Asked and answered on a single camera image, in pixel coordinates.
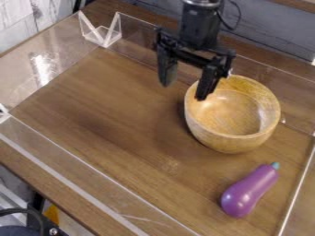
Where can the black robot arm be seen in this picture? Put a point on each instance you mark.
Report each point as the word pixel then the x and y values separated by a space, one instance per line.
pixel 194 45

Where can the clear acrylic tray wall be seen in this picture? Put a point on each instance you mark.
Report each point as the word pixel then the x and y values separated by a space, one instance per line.
pixel 96 136

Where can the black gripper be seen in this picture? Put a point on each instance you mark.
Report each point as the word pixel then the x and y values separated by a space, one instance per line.
pixel 171 50

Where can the purple toy eggplant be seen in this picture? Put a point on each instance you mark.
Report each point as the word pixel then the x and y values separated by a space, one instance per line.
pixel 242 196

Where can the clear acrylic corner bracket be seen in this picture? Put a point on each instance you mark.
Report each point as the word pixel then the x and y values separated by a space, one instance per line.
pixel 101 35

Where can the brown wooden bowl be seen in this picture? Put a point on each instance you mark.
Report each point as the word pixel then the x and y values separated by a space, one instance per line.
pixel 235 120

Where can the black clamp with bolt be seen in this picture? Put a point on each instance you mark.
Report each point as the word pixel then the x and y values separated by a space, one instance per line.
pixel 48 229

